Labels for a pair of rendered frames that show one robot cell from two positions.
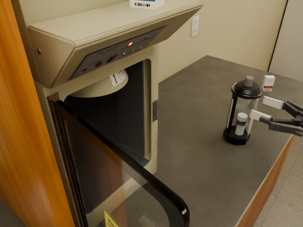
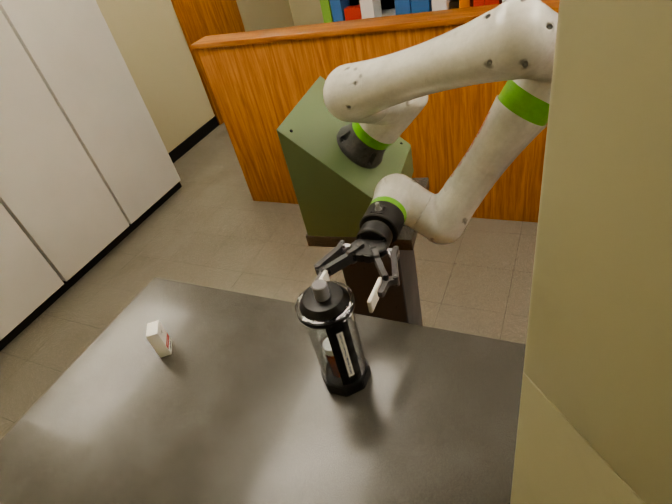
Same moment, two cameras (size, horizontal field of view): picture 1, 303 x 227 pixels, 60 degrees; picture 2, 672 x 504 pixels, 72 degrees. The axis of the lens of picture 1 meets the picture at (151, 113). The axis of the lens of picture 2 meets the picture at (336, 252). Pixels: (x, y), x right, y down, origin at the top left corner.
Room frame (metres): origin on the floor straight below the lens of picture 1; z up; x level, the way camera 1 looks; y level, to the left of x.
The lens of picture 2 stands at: (0.85, 0.25, 1.74)
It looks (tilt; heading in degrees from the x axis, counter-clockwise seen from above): 39 degrees down; 262
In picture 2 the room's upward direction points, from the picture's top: 14 degrees counter-clockwise
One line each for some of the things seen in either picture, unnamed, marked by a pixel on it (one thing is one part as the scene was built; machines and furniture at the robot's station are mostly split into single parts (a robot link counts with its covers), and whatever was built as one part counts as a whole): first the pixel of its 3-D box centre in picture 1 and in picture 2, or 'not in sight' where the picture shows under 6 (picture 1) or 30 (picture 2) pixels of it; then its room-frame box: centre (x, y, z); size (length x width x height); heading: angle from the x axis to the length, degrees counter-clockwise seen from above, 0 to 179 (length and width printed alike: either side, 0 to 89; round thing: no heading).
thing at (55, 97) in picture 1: (72, 173); not in sight; (0.40, 0.17, 1.19); 0.03 x 0.02 x 0.39; 140
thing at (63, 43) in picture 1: (130, 38); not in sight; (0.48, 0.04, 1.46); 0.32 x 0.11 x 0.10; 140
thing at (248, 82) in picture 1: (247, 85); (322, 297); (0.82, -0.34, 1.18); 0.09 x 0.09 x 0.07
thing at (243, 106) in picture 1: (241, 113); (335, 339); (0.82, -0.34, 1.06); 0.11 x 0.11 x 0.21
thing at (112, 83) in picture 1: (91, 70); not in sight; (0.59, 0.15, 1.34); 0.18 x 0.18 x 0.05
